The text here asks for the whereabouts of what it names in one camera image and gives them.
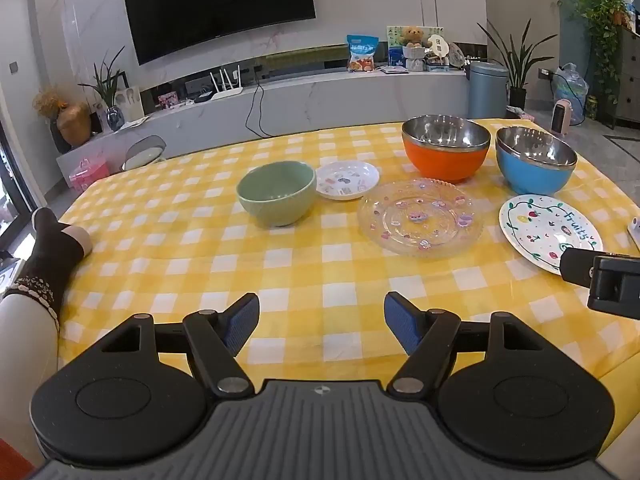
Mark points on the pink plastic box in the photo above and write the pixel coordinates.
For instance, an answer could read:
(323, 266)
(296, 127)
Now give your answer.
(89, 175)

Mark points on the round hand fan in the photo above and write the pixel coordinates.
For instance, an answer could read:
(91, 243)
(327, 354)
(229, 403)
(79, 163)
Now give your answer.
(456, 55)

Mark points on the white router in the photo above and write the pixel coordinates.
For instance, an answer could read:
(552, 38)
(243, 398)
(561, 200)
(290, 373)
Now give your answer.
(227, 92)

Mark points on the black television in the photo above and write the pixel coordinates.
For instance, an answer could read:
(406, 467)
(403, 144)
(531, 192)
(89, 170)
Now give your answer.
(215, 5)

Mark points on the green can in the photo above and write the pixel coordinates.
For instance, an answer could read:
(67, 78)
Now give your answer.
(591, 107)

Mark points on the brown sock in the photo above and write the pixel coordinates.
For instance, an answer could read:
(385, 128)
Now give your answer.
(50, 255)

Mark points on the grey cabinet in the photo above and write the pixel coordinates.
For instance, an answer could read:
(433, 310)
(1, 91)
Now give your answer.
(630, 80)

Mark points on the grey-blue trash can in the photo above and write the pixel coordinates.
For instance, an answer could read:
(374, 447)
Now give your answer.
(487, 92)

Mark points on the green ceramic bowl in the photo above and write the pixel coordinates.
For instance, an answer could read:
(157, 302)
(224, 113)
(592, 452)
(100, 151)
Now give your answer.
(275, 202)

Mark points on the potted long-leaf plant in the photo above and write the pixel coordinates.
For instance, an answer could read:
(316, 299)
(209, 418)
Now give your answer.
(517, 75)

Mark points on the pink space heater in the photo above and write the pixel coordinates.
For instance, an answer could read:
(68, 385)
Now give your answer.
(561, 117)

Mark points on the white box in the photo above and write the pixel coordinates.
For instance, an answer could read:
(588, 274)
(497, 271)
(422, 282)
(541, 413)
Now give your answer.
(9, 275)

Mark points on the dried yellow flowers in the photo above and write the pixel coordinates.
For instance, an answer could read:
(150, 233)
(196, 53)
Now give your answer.
(47, 102)

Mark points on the green printed board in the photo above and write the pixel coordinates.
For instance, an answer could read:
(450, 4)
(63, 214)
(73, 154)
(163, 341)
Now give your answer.
(395, 42)

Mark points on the blue vase with plant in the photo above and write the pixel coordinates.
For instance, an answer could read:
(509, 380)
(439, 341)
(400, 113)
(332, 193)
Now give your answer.
(114, 117)

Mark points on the white fruit-print plate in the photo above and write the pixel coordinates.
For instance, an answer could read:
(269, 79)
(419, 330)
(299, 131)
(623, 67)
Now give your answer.
(540, 232)

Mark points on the blue steel bowl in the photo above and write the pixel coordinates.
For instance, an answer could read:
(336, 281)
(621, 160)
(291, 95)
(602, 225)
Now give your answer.
(532, 179)

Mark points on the trailing green plant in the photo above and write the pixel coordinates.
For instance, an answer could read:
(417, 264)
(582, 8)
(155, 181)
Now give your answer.
(602, 25)

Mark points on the orange blanket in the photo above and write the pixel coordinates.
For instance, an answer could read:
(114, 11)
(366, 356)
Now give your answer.
(12, 457)

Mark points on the brown vase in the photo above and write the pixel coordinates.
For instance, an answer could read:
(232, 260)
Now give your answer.
(74, 125)

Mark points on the white picture card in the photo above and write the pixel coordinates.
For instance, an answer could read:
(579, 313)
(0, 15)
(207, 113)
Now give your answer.
(127, 102)

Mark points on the pink photo frame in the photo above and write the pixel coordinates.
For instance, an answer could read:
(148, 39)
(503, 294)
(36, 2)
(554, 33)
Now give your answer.
(168, 101)

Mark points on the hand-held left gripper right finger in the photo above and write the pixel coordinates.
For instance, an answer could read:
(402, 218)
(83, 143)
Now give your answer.
(402, 322)

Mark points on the blue snack bag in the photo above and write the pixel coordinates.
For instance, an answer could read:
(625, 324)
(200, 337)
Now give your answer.
(361, 52)

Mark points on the blue water jug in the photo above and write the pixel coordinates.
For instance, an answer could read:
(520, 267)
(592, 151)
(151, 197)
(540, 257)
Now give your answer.
(570, 90)

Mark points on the yellow checkered tablecloth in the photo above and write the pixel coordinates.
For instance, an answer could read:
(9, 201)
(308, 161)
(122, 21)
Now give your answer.
(200, 260)

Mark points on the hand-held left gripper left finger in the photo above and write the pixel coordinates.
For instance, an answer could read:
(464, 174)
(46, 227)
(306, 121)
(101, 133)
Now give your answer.
(242, 325)

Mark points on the brown teddy bear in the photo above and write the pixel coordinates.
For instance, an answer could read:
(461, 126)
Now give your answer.
(413, 36)

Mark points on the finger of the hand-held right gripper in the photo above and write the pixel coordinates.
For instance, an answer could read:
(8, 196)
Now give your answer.
(577, 266)
(617, 290)

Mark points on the small white printed plate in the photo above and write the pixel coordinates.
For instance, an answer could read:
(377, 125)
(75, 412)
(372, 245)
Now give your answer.
(350, 181)

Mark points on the white pot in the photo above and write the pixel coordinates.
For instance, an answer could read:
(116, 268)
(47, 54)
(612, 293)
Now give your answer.
(414, 57)

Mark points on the clear glass plate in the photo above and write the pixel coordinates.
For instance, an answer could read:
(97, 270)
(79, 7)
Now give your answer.
(420, 222)

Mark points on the orange steel bowl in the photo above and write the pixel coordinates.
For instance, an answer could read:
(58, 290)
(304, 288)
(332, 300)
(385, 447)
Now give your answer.
(445, 166)

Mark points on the white phone stand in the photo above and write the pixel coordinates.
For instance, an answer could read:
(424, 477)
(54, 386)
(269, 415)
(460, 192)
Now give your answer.
(635, 230)

